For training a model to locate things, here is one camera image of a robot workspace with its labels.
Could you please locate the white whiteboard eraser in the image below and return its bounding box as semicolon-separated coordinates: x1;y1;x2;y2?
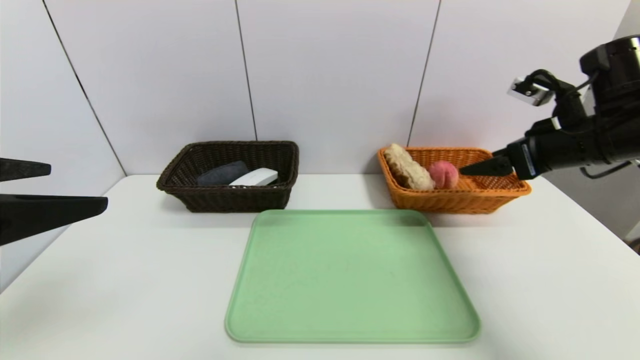
229;168;279;187

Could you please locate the striped purple bread roll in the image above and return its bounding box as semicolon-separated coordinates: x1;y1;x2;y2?
383;143;436;191

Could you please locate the dark grey fabric pouch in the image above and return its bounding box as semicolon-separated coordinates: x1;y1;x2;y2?
196;160;250;187

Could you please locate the pink peach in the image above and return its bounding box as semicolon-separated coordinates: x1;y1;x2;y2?
427;160;460;190

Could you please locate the dark brown wicker basket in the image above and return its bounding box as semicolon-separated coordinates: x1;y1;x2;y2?
156;140;300;214

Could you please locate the orange wicker basket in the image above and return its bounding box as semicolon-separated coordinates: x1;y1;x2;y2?
377;146;532;215

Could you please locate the light green plastic tray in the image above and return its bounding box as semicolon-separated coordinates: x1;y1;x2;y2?
224;209;482;345

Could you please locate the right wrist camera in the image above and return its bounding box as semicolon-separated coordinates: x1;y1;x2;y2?
507;76;555;107

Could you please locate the black right camera cable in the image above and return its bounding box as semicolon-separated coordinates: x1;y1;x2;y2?
525;69;598;98

